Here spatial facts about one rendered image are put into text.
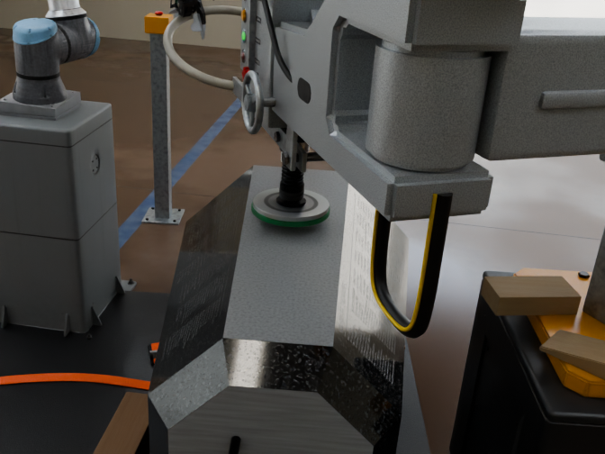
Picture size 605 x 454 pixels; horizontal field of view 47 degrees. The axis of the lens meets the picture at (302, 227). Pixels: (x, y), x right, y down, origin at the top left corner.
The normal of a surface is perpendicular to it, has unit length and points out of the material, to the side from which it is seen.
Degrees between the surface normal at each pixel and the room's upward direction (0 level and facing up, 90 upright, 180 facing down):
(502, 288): 0
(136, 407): 0
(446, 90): 90
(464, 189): 90
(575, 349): 11
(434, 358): 0
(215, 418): 90
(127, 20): 90
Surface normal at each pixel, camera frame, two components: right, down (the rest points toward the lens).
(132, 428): 0.06, -0.91
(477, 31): 0.33, 0.41
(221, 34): -0.14, 0.41
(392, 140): -0.63, 0.29
